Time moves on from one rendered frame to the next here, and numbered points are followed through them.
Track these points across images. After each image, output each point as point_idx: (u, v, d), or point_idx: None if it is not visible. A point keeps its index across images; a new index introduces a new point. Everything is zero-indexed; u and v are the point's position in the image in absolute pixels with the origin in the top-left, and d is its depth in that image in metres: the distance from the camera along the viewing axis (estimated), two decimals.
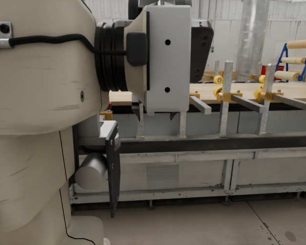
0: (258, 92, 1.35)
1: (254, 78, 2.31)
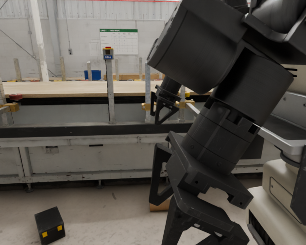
0: None
1: None
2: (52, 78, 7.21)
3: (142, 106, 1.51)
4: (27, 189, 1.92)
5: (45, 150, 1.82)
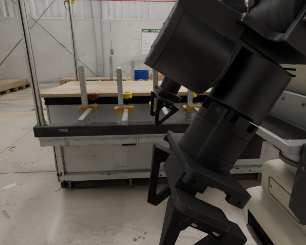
0: None
1: None
2: None
3: None
4: None
5: None
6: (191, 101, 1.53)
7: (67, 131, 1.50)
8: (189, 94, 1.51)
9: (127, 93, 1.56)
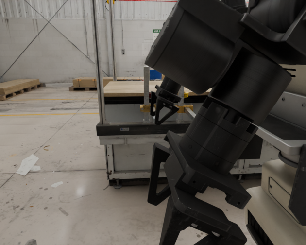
0: None
1: None
2: (110, 78, 7.35)
3: None
4: (239, 180, 2.06)
5: (266, 143, 1.97)
6: None
7: (128, 129, 1.53)
8: None
9: (185, 93, 1.59)
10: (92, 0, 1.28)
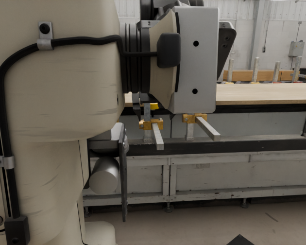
0: None
1: None
2: None
3: None
4: (167, 209, 1.68)
5: (195, 165, 1.58)
6: (148, 115, 1.18)
7: None
8: (145, 106, 1.16)
9: None
10: None
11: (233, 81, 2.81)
